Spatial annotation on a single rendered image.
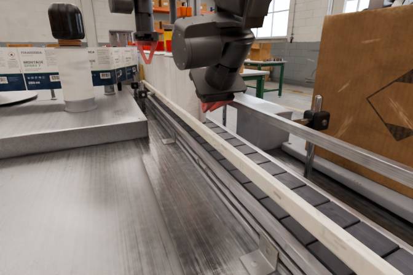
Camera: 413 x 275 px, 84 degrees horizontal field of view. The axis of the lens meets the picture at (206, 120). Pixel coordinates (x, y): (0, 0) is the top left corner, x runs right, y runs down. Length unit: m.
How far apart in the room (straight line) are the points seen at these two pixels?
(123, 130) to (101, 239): 0.33
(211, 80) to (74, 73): 0.46
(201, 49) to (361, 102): 0.28
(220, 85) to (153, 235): 0.26
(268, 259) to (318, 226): 0.09
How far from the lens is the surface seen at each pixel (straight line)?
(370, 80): 0.45
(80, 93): 0.77
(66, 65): 0.76
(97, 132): 0.63
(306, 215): 0.26
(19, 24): 8.40
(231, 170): 0.37
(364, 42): 0.46
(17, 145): 0.66
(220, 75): 0.40
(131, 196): 0.42
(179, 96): 0.63
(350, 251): 0.24
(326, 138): 0.31
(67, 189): 0.48
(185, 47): 0.33
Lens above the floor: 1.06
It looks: 18 degrees down
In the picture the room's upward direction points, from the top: straight up
